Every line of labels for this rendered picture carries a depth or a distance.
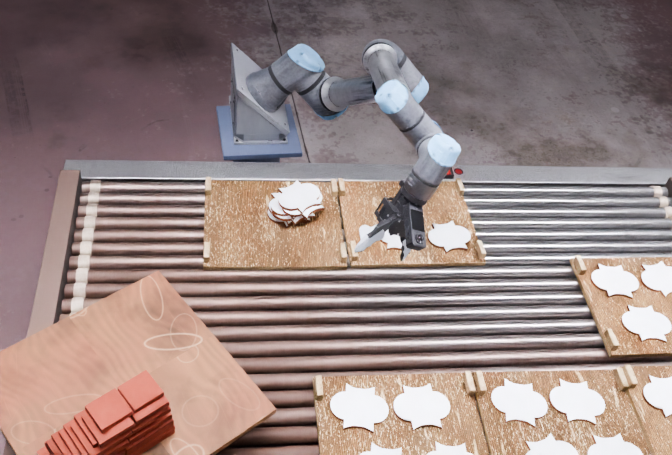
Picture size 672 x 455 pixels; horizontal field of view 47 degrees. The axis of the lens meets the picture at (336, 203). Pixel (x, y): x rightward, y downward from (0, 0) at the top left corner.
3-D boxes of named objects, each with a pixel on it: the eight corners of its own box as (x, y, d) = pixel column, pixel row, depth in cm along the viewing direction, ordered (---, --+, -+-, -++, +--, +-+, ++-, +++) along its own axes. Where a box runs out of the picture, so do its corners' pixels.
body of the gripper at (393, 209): (395, 219, 198) (419, 183, 192) (408, 241, 191) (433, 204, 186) (371, 214, 193) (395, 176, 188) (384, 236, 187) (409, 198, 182)
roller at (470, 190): (84, 188, 239) (82, 176, 236) (659, 193, 271) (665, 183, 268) (82, 199, 236) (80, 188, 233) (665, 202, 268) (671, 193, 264)
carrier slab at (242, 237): (205, 183, 241) (205, 179, 240) (334, 185, 247) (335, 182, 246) (203, 270, 217) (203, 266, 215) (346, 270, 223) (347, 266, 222)
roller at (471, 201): (82, 199, 236) (80, 188, 232) (665, 203, 268) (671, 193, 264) (80, 211, 233) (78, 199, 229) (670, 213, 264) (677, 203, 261)
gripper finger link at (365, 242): (348, 239, 194) (379, 221, 193) (356, 255, 189) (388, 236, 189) (343, 232, 192) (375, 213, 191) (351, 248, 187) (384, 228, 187)
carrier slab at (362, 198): (335, 184, 248) (336, 181, 247) (457, 184, 255) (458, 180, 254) (350, 268, 224) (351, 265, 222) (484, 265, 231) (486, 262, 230)
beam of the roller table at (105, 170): (67, 172, 246) (65, 158, 242) (663, 179, 280) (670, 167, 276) (63, 191, 240) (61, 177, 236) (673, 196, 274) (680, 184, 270)
